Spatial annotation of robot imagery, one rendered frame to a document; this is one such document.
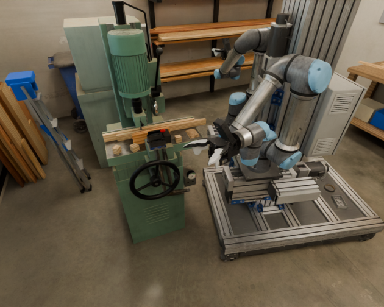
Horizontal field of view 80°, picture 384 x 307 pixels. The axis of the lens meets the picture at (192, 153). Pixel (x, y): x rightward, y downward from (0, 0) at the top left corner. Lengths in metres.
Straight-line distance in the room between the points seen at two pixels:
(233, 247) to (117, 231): 0.98
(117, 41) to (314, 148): 1.30
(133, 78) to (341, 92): 1.12
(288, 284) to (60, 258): 1.71
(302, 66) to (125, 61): 0.80
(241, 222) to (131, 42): 1.43
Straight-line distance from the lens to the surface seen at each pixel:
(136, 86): 1.28
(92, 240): 2.17
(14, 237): 2.51
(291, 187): 1.47
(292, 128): 1.15
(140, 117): 1.39
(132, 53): 1.22
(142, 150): 1.39
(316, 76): 1.02
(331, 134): 1.67
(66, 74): 3.16
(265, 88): 1.08
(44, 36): 3.69
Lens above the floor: 1.72
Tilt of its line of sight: 38 degrees down
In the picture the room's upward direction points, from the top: straight up
